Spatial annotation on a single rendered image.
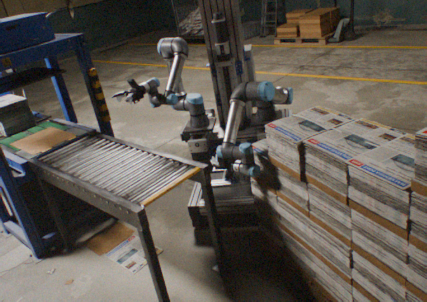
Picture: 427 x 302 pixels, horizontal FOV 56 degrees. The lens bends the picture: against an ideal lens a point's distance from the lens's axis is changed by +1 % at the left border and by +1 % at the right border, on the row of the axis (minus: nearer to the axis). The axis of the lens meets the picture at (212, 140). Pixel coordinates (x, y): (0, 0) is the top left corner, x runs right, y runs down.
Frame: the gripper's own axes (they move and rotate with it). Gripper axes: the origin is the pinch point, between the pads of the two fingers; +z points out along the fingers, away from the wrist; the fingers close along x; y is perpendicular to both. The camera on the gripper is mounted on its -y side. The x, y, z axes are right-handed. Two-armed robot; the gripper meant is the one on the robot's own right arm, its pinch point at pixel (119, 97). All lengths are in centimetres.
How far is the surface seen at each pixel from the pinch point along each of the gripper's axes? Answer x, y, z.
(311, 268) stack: -127, 82, -4
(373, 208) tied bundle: -157, 12, 18
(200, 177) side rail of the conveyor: -55, 44, -3
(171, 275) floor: -38, 120, 15
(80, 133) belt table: 79, 55, -22
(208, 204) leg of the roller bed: -59, 63, -3
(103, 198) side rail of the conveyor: -19, 43, 42
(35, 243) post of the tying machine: 76, 120, 43
